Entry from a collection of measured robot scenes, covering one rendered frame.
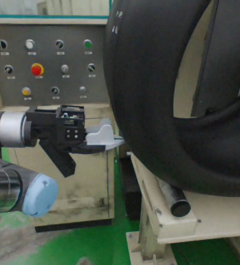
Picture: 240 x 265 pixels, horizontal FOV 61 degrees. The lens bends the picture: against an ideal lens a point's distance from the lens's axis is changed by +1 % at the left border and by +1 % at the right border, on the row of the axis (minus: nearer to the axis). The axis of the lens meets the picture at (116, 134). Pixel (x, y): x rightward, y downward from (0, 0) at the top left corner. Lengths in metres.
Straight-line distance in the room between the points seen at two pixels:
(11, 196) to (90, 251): 1.14
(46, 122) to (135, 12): 0.26
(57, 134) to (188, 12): 0.30
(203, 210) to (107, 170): 0.69
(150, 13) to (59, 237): 1.45
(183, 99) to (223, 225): 0.41
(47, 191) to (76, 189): 0.87
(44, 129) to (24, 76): 0.61
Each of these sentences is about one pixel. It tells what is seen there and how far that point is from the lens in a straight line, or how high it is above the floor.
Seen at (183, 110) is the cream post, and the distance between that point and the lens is 0.78.
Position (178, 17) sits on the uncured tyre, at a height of 1.27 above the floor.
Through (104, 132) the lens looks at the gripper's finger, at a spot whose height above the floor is 1.06.
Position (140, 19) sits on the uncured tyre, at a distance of 0.31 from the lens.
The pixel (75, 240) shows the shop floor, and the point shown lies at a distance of 1.53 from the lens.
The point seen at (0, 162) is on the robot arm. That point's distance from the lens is 0.48.
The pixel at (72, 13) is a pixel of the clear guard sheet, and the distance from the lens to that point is 0.95.
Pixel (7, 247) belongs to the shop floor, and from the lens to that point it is 1.64.
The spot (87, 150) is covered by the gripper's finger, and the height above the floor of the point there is 1.03.
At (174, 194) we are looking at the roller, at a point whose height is 0.92.
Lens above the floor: 1.26
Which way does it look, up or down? 29 degrees down
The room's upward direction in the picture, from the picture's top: straight up
